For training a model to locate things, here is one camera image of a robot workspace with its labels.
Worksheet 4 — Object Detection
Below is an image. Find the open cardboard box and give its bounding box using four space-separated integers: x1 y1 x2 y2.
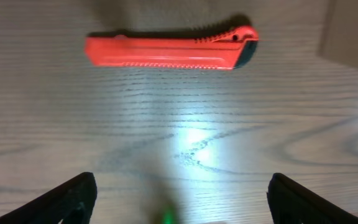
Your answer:
318 0 358 68

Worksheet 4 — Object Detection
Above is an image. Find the long red utility knife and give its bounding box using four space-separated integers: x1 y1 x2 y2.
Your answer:
85 26 259 70

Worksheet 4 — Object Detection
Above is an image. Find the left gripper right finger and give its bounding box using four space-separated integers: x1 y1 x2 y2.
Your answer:
267 173 358 224

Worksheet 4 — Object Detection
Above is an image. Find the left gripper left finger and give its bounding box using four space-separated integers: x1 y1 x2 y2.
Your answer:
0 172 97 224

